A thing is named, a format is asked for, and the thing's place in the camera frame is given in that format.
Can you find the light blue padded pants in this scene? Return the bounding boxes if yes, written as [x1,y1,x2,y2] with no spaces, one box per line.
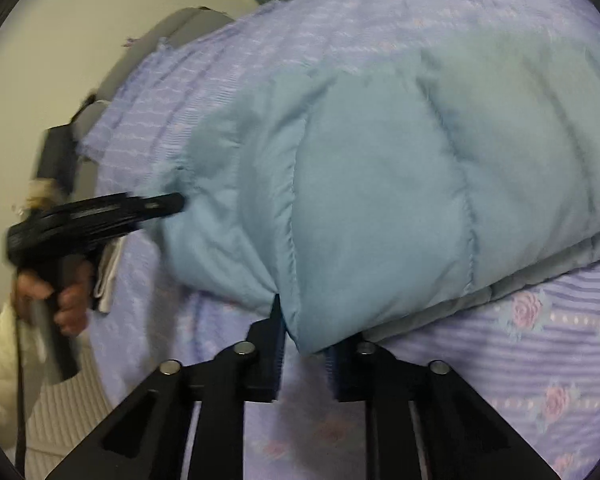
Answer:
[147,29,600,353]

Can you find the white sleeve left forearm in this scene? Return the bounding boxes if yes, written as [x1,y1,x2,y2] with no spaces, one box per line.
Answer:
[0,302,41,451]

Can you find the left hand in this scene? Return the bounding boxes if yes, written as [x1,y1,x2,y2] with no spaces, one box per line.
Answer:
[10,260,93,336]

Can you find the grey padded headboard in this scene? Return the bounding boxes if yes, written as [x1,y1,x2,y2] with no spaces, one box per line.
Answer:
[28,6,233,207]

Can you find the purple floral bed cover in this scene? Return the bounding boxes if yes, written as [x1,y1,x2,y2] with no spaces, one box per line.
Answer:
[81,0,600,479]

